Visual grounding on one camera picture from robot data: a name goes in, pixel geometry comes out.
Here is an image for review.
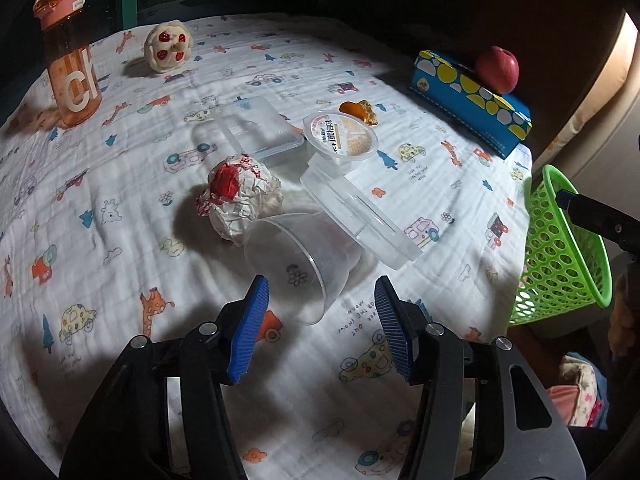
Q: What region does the blue box with yellow dots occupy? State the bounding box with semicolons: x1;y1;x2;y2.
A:
408;50;533;159

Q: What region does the clear plastic container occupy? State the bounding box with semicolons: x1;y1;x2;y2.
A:
299;157;423;267

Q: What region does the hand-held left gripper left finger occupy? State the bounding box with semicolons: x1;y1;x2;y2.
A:
59;274;271;480

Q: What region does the green plastic basket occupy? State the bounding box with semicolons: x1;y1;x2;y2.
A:
510;164;613;328

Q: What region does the plastic pudding cup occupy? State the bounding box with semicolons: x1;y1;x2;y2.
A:
301;112;378;162

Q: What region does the crumpled red and white paper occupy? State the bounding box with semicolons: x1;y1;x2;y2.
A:
192;154;285;246

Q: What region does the pink patterned cloth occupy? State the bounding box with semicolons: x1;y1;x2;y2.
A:
547;352;608;428

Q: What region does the red apple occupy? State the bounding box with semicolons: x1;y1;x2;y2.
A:
475;45;520;95

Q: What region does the orange crumpled wrapper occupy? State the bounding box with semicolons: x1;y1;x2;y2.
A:
338;100;379;126

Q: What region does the orange water bottle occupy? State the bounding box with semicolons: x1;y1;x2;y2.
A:
32;0;103;129

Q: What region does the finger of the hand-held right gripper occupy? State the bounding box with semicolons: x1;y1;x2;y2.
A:
556;189;640;261

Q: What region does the round toy with red spots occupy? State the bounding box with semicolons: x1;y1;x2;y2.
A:
144;21;193;73

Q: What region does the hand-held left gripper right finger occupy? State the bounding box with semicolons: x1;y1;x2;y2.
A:
374;275;587;480

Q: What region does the clear plastic cup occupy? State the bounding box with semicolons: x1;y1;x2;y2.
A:
243;211;362;325

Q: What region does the clear plastic lid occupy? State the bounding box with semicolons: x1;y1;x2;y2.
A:
192;96;306;161

